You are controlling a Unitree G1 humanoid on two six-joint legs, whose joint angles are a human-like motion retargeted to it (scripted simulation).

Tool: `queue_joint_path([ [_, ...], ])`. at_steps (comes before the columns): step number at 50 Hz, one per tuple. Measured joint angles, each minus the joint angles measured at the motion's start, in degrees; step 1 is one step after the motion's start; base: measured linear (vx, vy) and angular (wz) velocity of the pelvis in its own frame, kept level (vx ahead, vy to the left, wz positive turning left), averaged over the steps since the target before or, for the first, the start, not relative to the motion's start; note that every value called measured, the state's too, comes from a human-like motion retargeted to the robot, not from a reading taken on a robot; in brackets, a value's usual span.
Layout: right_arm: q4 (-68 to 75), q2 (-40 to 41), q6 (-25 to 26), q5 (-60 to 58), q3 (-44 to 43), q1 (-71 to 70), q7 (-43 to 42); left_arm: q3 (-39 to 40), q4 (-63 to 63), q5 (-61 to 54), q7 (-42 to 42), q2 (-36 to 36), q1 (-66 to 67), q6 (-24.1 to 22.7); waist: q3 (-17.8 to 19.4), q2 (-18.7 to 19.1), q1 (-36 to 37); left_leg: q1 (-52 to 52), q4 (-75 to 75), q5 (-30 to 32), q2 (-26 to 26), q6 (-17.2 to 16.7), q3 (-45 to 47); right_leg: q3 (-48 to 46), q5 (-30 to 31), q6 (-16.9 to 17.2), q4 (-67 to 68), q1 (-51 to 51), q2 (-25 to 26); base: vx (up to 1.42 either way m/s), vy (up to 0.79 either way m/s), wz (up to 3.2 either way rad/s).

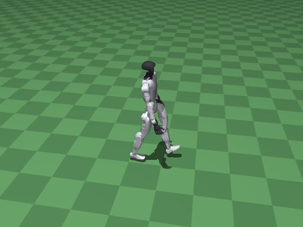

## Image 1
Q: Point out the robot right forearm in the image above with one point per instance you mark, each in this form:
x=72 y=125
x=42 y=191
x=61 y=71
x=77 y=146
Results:
x=151 y=113

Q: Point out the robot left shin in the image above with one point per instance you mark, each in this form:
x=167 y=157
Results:
x=166 y=139

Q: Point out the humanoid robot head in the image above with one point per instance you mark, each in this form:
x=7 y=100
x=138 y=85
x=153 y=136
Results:
x=148 y=65

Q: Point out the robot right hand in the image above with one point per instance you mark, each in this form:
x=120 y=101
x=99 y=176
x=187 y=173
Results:
x=157 y=128

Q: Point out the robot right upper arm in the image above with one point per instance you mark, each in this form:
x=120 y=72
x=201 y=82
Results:
x=146 y=93

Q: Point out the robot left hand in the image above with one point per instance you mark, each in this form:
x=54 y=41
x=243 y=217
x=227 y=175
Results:
x=159 y=101

